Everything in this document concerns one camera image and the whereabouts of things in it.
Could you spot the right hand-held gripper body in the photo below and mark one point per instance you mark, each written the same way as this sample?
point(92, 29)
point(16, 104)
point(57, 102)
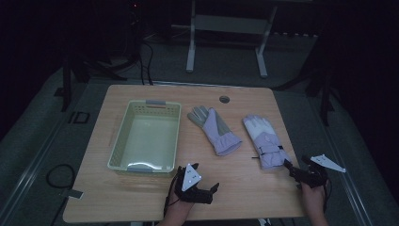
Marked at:
point(313, 177)

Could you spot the person's right hand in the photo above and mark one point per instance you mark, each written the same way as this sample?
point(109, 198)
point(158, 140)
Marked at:
point(313, 197)

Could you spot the lilac glove with white back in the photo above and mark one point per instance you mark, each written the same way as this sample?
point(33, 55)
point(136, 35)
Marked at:
point(266, 141)

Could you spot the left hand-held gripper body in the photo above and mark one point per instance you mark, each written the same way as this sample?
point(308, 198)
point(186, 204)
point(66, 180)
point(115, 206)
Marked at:
point(191, 179)

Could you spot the pale green plastic basket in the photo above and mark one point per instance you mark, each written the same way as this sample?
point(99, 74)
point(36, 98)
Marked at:
point(147, 138)

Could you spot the lilac glove with grey palm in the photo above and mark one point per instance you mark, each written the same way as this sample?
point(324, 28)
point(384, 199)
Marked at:
point(216, 132)

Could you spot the white metal desk frame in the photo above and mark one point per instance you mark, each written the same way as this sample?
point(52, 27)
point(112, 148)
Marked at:
point(226, 25)

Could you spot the person's left hand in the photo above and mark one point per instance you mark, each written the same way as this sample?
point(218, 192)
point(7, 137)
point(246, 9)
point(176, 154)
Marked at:
point(178, 210)

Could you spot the black metal stand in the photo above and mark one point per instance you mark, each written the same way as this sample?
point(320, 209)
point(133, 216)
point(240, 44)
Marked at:
point(67, 81)
point(324, 94)

